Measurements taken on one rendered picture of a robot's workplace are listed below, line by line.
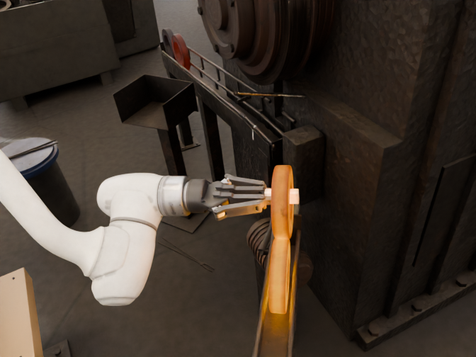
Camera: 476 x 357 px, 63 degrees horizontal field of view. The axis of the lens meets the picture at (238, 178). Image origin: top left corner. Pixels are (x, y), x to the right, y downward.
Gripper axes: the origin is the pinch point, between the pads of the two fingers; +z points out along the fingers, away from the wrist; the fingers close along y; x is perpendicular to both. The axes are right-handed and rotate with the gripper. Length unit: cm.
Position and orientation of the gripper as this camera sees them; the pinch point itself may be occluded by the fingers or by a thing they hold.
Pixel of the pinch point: (282, 196)
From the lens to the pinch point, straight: 81.9
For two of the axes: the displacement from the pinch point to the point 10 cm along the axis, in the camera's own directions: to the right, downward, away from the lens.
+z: 9.8, -0.1, -2.2
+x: -1.4, -7.7, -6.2
